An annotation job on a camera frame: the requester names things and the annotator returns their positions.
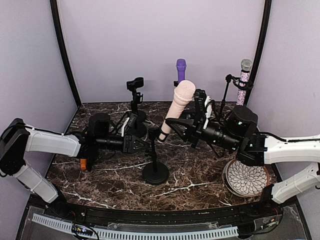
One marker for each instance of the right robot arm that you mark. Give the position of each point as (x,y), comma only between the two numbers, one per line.
(239,134)

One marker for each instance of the glitter silver microphone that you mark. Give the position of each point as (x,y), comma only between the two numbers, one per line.
(246,65)

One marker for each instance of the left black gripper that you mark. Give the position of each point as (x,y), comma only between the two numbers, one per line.
(128,145)

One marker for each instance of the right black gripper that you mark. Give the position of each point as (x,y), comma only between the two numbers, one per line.
(193,132)

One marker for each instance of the right black frame post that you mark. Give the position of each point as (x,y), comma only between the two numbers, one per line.
(261,40)

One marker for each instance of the black tripod mic stand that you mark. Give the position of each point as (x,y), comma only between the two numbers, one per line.
(235,80)

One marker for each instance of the black frame post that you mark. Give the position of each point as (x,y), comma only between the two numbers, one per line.
(63,51)
(261,40)

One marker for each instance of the left black frame post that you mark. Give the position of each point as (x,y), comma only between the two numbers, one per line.
(63,51)

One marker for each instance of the black microphone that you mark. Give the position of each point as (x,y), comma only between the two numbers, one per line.
(90,159)

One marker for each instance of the white cable duct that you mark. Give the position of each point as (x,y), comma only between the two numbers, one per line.
(82,232)

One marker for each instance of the black stand of beige microphone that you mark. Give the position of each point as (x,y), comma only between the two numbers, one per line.
(154,173)

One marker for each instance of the black front rail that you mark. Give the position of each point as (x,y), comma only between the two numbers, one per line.
(239,214)

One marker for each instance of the flower pattern plate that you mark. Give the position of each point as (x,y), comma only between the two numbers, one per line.
(245,181)

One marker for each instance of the orange microphone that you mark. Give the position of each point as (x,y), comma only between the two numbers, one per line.
(83,164)

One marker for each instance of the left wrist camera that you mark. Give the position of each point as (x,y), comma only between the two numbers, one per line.
(127,128)

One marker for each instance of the purple microphone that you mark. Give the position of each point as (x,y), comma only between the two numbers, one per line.
(181,66)

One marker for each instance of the beige pink microphone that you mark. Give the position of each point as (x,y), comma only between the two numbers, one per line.
(183,94)

